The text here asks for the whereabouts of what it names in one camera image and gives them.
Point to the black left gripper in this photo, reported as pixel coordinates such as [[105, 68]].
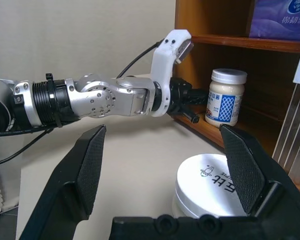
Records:
[[178, 95]]

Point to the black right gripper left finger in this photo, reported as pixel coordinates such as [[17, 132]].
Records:
[[65, 190]]

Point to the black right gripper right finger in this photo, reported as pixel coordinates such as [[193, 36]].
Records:
[[265, 190]]

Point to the white jar with white lid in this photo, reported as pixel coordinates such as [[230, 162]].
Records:
[[225, 100], [205, 190]]

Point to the purple tissue pack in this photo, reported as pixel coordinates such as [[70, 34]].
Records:
[[277, 22]]

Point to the wooden cabinet with shelf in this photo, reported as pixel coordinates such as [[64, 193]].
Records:
[[215, 20]]

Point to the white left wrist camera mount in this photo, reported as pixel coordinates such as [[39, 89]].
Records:
[[160, 65]]

